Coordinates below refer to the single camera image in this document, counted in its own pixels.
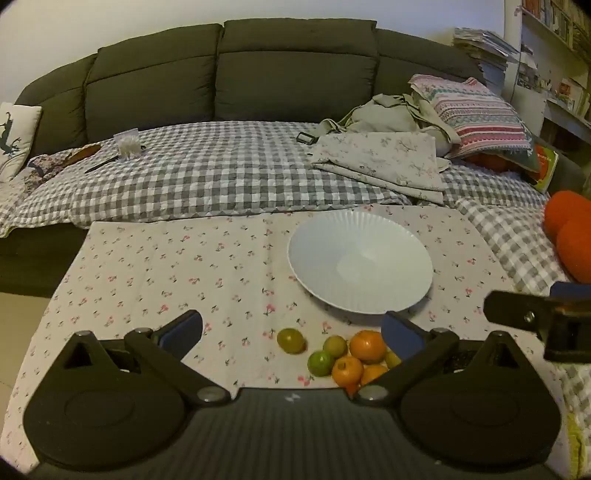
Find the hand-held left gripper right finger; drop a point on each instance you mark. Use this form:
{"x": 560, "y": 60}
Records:
{"x": 400, "y": 338}

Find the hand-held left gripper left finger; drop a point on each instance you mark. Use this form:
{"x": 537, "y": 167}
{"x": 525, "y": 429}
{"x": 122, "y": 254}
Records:
{"x": 182, "y": 331}

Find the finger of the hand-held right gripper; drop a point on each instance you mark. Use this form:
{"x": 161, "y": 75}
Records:
{"x": 512, "y": 309}
{"x": 572, "y": 290}

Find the large orange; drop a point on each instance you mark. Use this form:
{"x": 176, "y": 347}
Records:
{"x": 368, "y": 345}

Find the small orange tangerine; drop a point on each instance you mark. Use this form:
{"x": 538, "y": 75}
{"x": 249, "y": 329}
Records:
{"x": 347, "y": 370}
{"x": 371, "y": 373}

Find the pale yellow-green fruit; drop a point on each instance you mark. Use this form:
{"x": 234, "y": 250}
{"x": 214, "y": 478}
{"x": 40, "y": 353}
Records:
{"x": 334, "y": 345}

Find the green lime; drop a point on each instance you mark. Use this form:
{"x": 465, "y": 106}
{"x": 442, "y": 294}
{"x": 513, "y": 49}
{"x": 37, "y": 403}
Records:
{"x": 321, "y": 362}

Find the white ribbed plate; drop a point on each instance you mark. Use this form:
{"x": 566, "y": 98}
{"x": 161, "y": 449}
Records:
{"x": 360, "y": 258}

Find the olive green fruit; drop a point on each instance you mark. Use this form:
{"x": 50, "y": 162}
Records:
{"x": 292, "y": 340}

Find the orange plush toy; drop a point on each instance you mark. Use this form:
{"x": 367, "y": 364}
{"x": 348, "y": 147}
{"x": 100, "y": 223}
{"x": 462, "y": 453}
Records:
{"x": 570, "y": 230}

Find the cherry print tablecloth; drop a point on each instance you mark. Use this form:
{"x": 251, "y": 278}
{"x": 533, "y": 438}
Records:
{"x": 152, "y": 277}

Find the green and orange book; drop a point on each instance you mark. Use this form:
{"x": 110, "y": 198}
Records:
{"x": 545, "y": 168}

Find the orange cushion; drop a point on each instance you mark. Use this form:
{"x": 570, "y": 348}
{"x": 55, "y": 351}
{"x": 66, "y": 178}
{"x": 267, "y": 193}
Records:
{"x": 491, "y": 162}

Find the grey checkered blanket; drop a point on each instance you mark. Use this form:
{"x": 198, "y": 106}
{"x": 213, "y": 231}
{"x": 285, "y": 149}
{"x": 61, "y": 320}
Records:
{"x": 194, "y": 175}

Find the folded floral cloth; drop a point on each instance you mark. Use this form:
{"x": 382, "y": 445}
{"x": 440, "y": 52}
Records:
{"x": 378, "y": 157}

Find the black stick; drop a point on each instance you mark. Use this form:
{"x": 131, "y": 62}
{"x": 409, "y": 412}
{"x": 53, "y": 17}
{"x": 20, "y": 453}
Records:
{"x": 100, "y": 164}

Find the clear box of cotton swabs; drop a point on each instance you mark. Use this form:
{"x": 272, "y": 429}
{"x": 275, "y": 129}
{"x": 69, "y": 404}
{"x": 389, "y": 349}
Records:
{"x": 127, "y": 144}

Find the pink striped pillow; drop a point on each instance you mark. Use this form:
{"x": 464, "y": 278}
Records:
{"x": 475, "y": 115}

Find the white bookshelf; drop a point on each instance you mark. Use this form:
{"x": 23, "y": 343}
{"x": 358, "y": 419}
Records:
{"x": 554, "y": 87}

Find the brown wooden object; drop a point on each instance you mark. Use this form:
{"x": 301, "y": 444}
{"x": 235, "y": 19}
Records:
{"x": 83, "y": 153}

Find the dark floral cloth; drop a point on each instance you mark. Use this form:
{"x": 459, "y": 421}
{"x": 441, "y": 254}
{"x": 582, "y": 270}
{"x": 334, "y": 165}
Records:
{"x": 46, "y": 166}

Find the black bag buckle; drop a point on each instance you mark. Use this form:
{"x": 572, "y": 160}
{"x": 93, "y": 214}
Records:
{"x": 304, "y": 137}

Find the beige crumpled garment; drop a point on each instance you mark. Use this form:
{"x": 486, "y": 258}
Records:
{"x": 392, "y": 115}

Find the stack of papers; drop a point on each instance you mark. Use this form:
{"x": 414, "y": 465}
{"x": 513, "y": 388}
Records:
{"x": 487, "y": 53}

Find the white cushion with deer print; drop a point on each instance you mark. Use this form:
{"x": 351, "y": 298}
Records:
{"x": 16, "y": 138}

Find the dark green sofa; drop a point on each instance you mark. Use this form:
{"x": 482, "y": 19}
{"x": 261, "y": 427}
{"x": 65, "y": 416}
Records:
{"x": 152, "y": 74}

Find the row of books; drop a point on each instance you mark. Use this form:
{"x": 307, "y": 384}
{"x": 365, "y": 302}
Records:
{"x": 558, "y": 18}

